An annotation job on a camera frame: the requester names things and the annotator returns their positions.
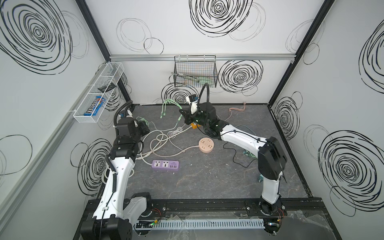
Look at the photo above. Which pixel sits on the purple power strip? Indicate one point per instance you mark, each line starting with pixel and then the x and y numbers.
pixel 165 165

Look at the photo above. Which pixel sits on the aluminium wall rail left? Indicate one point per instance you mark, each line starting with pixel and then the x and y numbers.
pixel 36 114

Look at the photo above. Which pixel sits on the aluminium wall rail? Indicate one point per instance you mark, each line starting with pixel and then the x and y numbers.
pixel 36 114
pixel 217 57

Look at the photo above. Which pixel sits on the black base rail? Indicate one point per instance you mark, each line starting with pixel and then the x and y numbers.
pixel 249 207

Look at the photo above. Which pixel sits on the white slotted cable duct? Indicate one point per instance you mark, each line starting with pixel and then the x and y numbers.
pixel 213 224

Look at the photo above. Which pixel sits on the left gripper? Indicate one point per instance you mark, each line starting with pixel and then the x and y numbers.
pixel 143 128

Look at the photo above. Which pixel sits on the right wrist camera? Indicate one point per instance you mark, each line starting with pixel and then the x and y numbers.
pixel 192 100

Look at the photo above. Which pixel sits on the white wire shelf basket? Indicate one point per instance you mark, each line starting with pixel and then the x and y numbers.
pixel 109 72

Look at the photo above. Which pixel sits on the metal tongs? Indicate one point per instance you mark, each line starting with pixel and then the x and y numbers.
pixel 187 77

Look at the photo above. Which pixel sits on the black remote control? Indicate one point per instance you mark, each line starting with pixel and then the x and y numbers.
pixel 107 88

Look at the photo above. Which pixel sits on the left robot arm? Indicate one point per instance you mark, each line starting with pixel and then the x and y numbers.
pixel 114 218

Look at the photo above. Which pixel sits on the teal charger with white cable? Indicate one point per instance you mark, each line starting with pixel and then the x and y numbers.
pixel 164 135

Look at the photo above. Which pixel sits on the blue candy pack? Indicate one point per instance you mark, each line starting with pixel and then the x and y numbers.
pixel 95 106

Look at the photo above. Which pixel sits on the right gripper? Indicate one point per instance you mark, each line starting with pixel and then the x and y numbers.
pixel 186 112

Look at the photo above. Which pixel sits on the orange power strip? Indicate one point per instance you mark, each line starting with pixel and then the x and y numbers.
pixel 194 126

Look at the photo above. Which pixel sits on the round pink power strip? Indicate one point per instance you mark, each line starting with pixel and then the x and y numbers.
pixel 206 145

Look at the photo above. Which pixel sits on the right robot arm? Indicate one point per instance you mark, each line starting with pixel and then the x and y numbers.
pixel 269 152

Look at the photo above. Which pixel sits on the black wire basket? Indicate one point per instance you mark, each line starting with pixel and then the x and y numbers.
pixel 194 68

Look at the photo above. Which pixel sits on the green cloth in basket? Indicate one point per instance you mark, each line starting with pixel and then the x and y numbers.
pixel 211 81

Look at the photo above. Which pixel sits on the aluminium wall rail back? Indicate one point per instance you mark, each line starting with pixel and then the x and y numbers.
pixel 217 57

